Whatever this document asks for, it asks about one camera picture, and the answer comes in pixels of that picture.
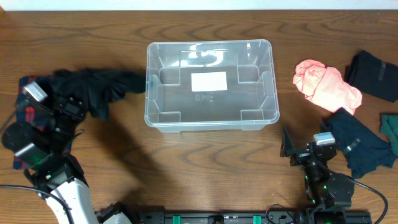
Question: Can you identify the dark navy garment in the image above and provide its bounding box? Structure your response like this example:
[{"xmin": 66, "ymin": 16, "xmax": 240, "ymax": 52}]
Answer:
[{"xmin": 321, "ymin": 108, "xmax": 397, "ymax": 179}]

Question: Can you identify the clear plastic storage container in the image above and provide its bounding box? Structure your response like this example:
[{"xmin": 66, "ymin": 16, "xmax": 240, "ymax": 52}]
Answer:
[{"xmin": 144, "ymin": 39, "xmax": 280, "ymax": 133}]

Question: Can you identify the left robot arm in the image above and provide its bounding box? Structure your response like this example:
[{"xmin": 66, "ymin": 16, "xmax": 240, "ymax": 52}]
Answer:
[{"xmin": 2, "ymin": 98, "xmax": 130, "ymax": 223}]

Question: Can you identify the dark green garment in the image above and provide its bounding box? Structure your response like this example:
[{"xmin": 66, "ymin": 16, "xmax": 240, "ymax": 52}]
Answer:
[{"xmin": 380, "ymin": 114, "xmax": 398, "ymax": 155}]

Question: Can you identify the red navy plaid shirt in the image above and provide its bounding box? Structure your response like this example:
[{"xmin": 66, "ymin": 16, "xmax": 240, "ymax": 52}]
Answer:
[{"xmin": 12, "ymin": 76, "xmax": 86, "ymax": 170}]

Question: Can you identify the white label in container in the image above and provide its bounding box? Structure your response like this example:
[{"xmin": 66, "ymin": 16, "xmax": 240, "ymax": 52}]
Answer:
[{"xmin": 191, "ymin": 72, "xmax": 228, "ymax": 92}]

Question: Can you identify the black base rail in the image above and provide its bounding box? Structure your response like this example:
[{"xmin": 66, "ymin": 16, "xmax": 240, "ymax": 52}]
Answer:
[{"xmin": 135, "ymin": 209, "xmax": 373, "ymax": 224}]

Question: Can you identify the pink crumpled garment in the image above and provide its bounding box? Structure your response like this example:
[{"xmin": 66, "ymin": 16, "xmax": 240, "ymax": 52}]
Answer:
[{"xmin": 292, "ymin": 59, "xmax": 363, "ymax": 114}]

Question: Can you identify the black garment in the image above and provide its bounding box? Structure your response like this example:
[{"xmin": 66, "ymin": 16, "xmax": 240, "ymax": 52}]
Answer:
[
  {"xmin": 345, "ymin": 50, "xmax": 397, "ymax": 103},
  {"xmin": 50, "ymin": 68, "xmax": 146, "ymax": 120}
]

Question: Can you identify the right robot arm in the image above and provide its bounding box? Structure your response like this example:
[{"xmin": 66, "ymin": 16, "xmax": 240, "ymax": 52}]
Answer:
[{"xmin": 280, "ymin": 127, "xmax": 354, "ymax": 217}]

